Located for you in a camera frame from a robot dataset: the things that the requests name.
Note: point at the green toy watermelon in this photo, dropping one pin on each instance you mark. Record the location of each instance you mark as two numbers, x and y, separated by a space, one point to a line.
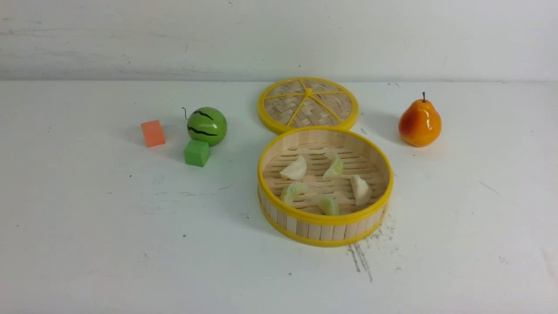
206 124

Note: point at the orange cube block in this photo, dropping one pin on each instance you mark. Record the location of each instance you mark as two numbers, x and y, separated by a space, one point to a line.
153 133

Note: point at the woven bamboo steamer lid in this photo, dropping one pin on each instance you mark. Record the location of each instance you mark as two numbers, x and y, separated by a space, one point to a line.
306 102

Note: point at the orange toy pear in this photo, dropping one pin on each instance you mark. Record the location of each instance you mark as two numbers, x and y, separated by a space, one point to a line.
420 125

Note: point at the green dumpling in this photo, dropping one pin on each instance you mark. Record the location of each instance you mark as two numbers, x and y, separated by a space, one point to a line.
291 192
326 203
336 166

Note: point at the white dumpling bottom edge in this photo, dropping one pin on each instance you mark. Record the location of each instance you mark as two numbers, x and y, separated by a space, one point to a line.
295 170

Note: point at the bamboo steamer tray yellow rim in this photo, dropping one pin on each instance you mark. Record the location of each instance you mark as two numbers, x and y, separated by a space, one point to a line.
306 223

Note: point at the green cube block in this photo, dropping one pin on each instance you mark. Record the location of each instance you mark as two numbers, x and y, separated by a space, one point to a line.
197 153

